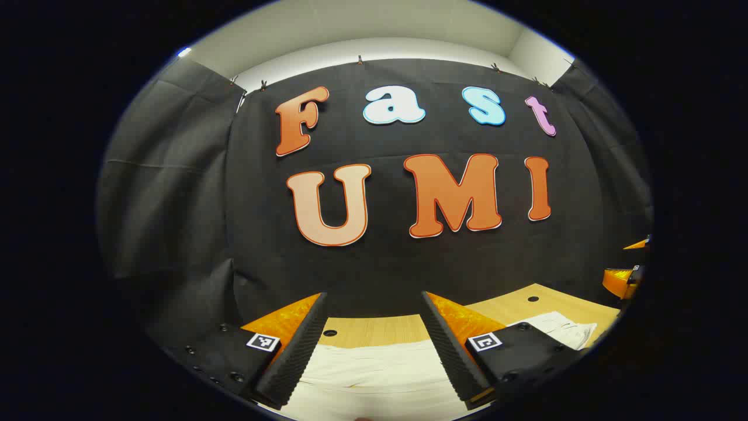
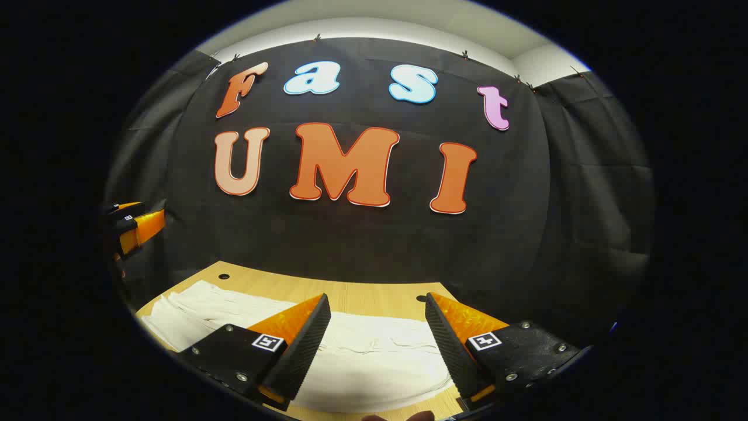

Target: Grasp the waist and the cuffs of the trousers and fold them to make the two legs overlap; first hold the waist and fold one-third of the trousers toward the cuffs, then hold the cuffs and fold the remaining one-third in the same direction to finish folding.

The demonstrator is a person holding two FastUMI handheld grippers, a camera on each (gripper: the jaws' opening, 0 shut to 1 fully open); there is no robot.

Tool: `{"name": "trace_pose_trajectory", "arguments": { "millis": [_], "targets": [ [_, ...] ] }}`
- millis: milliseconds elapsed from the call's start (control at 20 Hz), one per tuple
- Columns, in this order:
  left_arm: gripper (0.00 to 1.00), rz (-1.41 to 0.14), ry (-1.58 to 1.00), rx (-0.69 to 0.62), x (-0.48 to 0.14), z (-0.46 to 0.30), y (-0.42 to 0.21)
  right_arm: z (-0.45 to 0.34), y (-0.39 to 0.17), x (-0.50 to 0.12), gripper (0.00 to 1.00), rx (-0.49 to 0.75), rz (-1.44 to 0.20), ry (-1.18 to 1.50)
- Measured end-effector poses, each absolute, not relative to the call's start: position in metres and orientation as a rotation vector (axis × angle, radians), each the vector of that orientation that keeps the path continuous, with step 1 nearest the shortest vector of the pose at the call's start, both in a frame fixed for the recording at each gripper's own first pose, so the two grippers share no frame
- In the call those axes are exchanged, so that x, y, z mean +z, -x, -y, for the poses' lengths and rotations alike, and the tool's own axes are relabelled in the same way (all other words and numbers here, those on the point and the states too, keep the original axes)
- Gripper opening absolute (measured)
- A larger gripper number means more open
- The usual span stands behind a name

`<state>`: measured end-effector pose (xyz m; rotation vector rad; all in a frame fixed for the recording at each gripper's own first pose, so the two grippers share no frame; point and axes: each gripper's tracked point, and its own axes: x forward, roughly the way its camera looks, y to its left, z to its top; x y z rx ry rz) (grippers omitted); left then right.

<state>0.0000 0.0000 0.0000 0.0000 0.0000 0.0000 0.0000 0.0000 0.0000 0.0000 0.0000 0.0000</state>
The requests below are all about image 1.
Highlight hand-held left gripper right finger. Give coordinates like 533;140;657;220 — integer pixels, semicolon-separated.
421;291;592;410

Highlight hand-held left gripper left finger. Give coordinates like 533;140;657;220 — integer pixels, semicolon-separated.
164;291;329;410

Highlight white jeans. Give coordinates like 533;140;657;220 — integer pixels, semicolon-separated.
275;312;598;420

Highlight black backdrop cloth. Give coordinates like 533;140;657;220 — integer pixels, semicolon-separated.
96;56;654;351

